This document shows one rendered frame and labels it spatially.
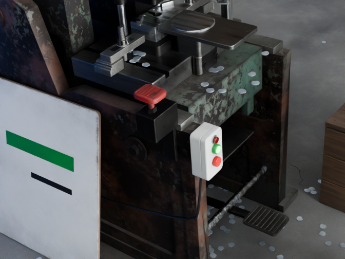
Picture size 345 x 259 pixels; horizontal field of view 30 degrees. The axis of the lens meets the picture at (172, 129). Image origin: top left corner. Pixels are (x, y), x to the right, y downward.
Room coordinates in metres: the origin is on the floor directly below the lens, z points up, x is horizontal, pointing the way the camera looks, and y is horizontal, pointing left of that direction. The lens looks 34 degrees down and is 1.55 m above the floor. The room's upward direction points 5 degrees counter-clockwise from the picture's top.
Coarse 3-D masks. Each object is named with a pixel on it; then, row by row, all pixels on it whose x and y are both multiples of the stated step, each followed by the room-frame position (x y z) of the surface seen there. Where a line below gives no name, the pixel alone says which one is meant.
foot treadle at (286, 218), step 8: (208, 200) 1.64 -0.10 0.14; (216, 200) 1.63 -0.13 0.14; (232, 208) 1.58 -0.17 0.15; (240, 208) 1.58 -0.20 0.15; (256, 208) 1.56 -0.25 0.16; (264, 208) 1.56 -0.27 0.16; (240, 216) 1.55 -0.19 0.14; (248, 216) 1.52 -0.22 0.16; (256, 216) 1.52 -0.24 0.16; (264, 216) 1.52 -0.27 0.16; (272, 216) 1.52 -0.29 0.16; (280, 216) 1.51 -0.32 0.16; (288, 216) 1.51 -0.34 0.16; (248, 224) 1.49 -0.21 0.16; (256, 224) 1.49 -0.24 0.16; (264, 224) 1.48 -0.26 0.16; (272, 224) 1.48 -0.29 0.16; (280, 224) 1.48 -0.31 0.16; (264, 232) 1.45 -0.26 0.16; (272, 232) 1.44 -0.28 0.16
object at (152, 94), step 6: (138, 90) 1.35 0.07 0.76; (144, 90) 1.34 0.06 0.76; (150, 90) 1.34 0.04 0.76; (156, 90) 1.34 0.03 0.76; (162, 90) 1.34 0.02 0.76; (138, 96) 1.32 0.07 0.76; (144, 96) 1.32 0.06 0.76; (150, 96) 1.31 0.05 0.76; (156, 96) 1.31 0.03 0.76; (162, 96) 1.32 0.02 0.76; (150, 102) 1.30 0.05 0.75; (156, 102) 1.30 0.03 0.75; (150, 108) 1.33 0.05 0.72
